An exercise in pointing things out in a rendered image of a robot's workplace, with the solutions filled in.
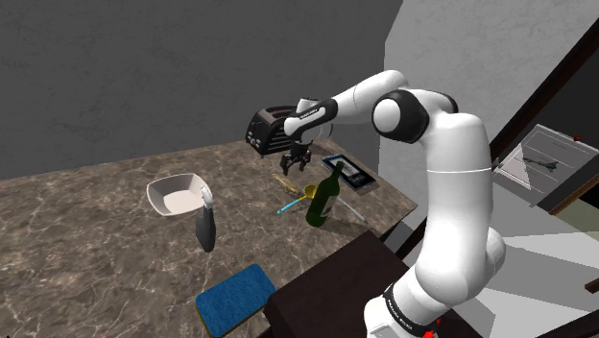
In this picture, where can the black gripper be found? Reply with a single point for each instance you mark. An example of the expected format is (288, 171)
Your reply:
(298, 150)

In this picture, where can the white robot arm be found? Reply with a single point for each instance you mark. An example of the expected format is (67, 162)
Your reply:
(456, 196)

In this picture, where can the brown bread stick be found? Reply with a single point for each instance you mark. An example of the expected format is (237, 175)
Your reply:
(286, 184)

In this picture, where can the black toaster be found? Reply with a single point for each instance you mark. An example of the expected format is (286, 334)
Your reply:
(266, 133)

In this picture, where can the green wine bottle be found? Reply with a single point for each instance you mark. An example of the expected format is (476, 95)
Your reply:
(323, 199)

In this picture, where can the blue framed tablet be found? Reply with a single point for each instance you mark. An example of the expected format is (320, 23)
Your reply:
(356, 175)

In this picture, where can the silver table knife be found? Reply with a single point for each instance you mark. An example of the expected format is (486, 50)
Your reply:
(352, 209)

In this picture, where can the dark grey spray bottle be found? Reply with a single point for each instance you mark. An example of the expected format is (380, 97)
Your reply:
(206, 229)

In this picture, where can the white square bowl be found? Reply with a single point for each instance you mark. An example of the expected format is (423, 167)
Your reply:
(175, 196)

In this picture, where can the blue sponge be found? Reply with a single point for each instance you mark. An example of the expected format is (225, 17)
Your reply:
(234, 299)

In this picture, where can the grey picture with aeroplane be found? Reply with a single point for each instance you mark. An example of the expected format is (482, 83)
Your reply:
(538, 161)

